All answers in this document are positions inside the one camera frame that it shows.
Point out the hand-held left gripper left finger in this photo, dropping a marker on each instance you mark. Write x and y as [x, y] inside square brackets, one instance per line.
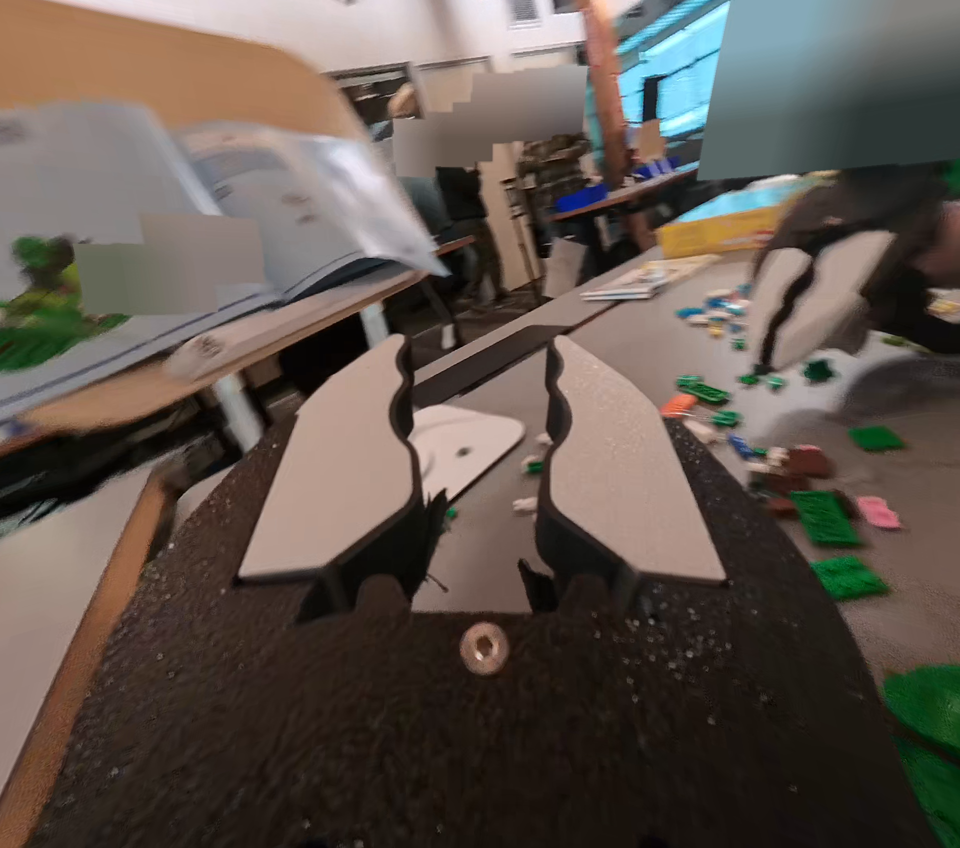
[337, 466]

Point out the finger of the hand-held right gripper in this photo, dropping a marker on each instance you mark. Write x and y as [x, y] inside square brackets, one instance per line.
[772, 293]
[840, 293]

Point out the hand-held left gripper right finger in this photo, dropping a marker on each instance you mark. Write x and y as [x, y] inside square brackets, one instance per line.
[630, 481]

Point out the pile of lego pieces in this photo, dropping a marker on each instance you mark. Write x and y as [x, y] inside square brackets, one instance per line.
[825, 518]

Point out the lego instruction booklet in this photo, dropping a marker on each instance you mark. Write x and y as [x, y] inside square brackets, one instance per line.
[97, 158]

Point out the pile of blue white bricks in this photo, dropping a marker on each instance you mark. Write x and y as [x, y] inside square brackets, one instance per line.
[716, 316]

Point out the yellow and blue cardboard box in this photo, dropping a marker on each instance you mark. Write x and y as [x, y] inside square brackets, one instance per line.
[712, 233]

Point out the orange brick separator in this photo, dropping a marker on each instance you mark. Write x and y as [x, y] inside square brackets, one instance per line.
[679, 406]

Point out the thin paper booklet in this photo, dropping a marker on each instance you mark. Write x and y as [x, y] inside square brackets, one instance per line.
[645, 278]

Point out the white paper bag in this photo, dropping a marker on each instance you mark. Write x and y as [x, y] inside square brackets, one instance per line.
[564, 267]

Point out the blue storage bin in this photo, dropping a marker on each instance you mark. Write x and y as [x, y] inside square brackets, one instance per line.
[585, 197]

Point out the metal vent grille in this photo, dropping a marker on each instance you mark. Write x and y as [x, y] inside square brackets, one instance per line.
[523, 1]

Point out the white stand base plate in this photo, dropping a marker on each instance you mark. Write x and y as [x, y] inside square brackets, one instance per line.
[472, 436]

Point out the reddish wooden post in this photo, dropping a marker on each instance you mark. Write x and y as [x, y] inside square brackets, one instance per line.
[600, 38]

